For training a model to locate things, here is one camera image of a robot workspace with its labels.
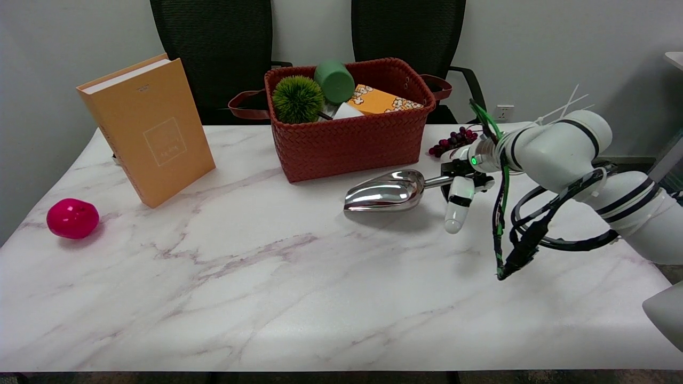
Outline purple grape bunch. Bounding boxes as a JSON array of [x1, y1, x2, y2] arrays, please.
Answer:
[[428, 127, 479, 158]]

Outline orange hardcover book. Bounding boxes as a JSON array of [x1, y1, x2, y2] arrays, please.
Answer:
[[76, 53, 216, 209]]

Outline black mesh office chair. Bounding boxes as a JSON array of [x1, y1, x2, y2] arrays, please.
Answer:
[[352, 0, 488, 125], [150, 0, 293, 126]]

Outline magenta plastic ball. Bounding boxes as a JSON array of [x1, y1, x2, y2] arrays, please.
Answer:
[[46, 198, 100, 239]]

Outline green spiky plant ball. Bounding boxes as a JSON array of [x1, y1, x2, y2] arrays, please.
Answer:
[[272, 75, 325, 125]]

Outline orange popcorn box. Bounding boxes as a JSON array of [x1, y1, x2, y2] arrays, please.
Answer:
[[348, 84, 425, 115]]

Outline black cable loop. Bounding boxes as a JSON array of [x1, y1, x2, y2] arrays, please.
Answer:
[[511, 163, 623, 252]]

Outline white box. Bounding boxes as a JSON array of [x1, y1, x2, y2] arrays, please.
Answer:
[[332, 102, 366, 121]]

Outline green cup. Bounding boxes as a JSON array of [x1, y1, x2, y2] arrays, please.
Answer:
[[314, 60, 356, 105]]

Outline red woven basket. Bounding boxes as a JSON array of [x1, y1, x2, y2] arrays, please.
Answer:
[[228, 58, 453, 184]]

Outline stainless steel scoop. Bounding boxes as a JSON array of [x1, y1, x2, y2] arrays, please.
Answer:
[[344, 169, 454, 212]]

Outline green and black cable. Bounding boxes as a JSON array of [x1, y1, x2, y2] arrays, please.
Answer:
[[470, 99, 551, 281]]

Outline white zip ties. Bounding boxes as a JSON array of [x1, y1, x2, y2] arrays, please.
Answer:
[[535, 84, 591, 126]]

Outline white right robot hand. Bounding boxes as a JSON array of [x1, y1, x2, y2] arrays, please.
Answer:
[[440, 144, 497, 234]]

